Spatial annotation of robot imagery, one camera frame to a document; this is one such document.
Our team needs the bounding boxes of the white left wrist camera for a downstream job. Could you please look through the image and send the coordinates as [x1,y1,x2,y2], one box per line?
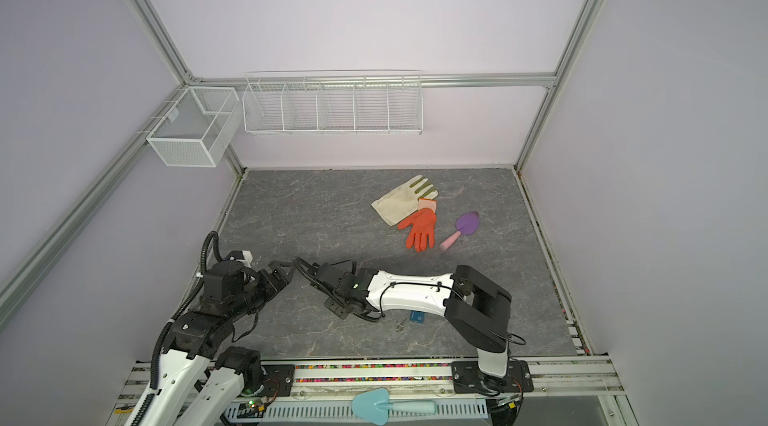
[229,250,253,267]

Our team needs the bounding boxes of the cream work glove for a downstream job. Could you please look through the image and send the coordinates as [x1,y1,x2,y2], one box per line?
[371,174,439,226]

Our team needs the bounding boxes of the white mesh box basket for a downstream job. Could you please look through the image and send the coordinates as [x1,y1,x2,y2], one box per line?
[147,86,243,167]

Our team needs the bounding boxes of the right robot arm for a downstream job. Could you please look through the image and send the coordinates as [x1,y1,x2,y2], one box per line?
[292,257,527,397]

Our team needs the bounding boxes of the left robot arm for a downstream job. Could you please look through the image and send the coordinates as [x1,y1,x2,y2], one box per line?
[128,231,295,425]

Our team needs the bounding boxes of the large blue padlock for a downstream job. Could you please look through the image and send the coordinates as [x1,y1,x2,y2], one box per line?
[409,311,425,324]

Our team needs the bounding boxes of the teal trowel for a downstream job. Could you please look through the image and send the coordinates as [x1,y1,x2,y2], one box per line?
[351,388,437,425]

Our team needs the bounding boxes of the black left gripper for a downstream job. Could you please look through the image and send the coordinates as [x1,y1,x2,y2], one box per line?
[228,260,296,321]

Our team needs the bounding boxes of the purple trowel pink handle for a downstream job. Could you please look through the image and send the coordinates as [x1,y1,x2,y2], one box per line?
[440,211,480,251]

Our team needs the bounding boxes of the white wire shelf basket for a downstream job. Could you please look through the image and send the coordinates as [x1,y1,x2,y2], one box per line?
[242,70,424,134]

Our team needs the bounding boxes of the red rubber glove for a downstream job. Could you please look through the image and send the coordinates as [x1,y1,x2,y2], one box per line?
[397,199,437,252]

